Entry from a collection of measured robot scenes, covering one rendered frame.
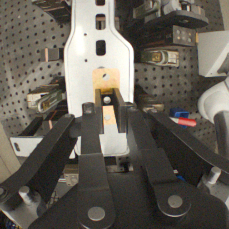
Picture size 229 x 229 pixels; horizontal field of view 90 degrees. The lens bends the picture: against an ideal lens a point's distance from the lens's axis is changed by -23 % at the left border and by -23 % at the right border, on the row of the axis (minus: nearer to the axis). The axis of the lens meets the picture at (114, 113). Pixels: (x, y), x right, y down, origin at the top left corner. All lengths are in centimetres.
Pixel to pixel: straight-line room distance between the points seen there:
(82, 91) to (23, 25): 58
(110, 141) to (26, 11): 82
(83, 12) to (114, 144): 48
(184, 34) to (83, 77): 32
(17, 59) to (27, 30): 18
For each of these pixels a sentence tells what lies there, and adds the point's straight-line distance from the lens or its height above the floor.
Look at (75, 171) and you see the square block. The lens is 60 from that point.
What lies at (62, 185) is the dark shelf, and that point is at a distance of 71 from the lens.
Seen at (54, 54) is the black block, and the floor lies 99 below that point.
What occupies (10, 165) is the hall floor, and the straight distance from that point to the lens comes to 253.
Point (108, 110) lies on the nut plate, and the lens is 22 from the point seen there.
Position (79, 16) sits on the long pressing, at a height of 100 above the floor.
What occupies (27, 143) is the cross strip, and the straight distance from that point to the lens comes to 64.
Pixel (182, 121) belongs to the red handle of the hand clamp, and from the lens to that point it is 44.
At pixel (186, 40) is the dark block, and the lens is 42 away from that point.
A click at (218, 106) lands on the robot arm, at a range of 75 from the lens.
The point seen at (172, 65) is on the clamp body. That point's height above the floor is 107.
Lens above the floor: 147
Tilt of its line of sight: 68 degrees down
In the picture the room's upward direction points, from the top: 167 degrees clockwise
